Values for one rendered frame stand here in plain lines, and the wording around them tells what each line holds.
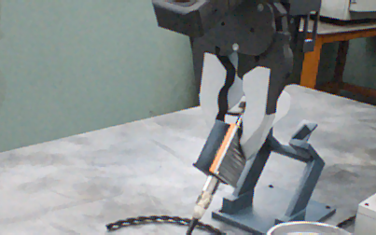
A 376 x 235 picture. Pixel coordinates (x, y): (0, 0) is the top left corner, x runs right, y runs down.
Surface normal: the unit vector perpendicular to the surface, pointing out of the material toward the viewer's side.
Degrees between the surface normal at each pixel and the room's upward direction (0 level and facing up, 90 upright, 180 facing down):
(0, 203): 0
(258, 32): 90
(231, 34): 90
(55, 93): 90
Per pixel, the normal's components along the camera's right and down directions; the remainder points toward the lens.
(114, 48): 0.81, 0.28
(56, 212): 0.13, -0.94
